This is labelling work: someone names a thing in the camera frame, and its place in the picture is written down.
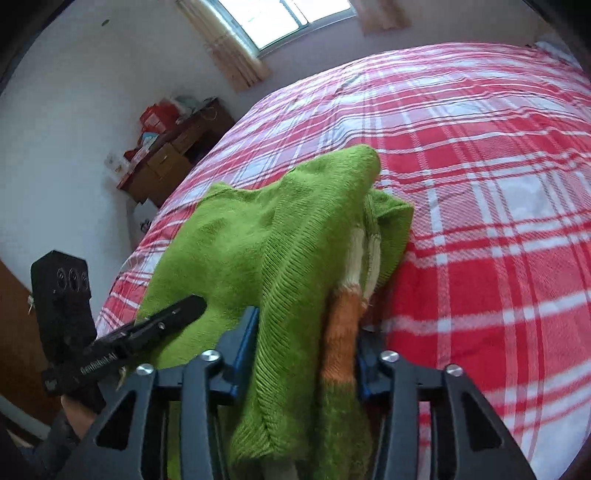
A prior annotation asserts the red plaid blanket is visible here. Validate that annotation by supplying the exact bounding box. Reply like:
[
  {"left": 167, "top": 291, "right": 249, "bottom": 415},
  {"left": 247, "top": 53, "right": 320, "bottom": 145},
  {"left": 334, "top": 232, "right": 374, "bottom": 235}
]
[{"left": 95, "top": 42, "right": 591, "bottom": 480}]

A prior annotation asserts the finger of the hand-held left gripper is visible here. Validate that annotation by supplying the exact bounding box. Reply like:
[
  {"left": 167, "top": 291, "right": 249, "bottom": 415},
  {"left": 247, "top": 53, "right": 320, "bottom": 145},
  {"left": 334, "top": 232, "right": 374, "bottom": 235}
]
[{"left": 122, "top": 295, "right": 208, "bottom": 354}]

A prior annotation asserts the red gift box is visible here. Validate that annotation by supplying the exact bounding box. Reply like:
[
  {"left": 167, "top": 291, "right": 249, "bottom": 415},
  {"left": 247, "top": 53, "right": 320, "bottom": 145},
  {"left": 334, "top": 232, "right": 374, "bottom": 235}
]
[{"left": 140, "top": 104, "right": 178, "bottom": 134}]

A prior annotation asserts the person's left forearm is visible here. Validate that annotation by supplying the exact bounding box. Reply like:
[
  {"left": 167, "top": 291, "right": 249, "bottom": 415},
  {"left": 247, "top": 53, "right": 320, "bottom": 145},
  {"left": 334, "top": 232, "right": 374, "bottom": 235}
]
[{"left": 0, "top": 394, "right": 100, "bottom": 480}]

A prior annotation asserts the window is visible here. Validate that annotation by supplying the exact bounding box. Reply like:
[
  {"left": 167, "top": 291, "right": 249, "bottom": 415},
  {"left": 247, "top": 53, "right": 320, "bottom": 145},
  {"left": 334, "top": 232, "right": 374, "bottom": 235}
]
[{"left": 217, "top": 0, "right": 356, "bottom": 58}]

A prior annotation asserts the green striped knit sweater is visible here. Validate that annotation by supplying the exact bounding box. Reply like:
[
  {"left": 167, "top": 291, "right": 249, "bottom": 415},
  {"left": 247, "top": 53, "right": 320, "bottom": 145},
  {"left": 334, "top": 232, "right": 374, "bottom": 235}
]
[{"left": 136, "top": 144, "right": 414, "bottom": 480}]

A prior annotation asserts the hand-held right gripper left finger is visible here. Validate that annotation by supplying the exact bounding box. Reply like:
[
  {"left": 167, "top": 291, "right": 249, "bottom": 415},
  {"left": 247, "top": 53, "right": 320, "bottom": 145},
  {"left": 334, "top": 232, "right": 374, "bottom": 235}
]
[{"left": 58, "top": 305, "right": 262, "bottom": 480}]

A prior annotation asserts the grey patterned pillow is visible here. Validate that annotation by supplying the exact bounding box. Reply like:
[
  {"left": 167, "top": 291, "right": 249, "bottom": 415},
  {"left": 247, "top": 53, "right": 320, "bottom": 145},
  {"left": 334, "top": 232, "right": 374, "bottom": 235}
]
[{"left": 536, "top": 41, "right": 578, "bottom": 65}]

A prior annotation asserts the clear plastic bag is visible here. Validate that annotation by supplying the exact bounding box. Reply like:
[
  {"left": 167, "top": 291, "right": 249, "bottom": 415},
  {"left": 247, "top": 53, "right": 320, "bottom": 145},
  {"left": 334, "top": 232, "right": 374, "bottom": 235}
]
[{"left": 175, "top": 95, "right": 205, "bottom": 117}]

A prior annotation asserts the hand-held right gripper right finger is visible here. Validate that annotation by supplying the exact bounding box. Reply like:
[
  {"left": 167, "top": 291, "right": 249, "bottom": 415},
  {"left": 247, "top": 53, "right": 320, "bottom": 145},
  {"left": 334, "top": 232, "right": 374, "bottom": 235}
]
[{"left": 355, "top": 332, "right": 539, "bottom": 480}]

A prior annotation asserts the brown wooden panel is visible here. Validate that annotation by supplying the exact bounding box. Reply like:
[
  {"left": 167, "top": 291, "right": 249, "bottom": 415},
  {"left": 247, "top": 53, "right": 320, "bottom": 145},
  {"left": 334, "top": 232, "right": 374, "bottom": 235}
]
[{"left": 0, "top": 258, "right": 61, "bottom": 425}]

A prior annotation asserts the brown wooden desk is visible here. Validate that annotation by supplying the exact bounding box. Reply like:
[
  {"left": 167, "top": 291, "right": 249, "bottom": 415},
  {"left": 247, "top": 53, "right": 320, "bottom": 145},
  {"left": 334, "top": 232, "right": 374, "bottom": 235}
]
[{"left": 116, "top": 97, "right": 236, "bottom": 208}]

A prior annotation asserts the beige curtain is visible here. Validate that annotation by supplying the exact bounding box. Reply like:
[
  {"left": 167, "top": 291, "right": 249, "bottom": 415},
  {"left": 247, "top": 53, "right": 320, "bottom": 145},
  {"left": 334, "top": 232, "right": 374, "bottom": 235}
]
[
  {"left": 353, "top": 0, "right": 411, "bottom": 35},
  {"left": 178, "top": 0, "right": 271, "bottom": 93}
]

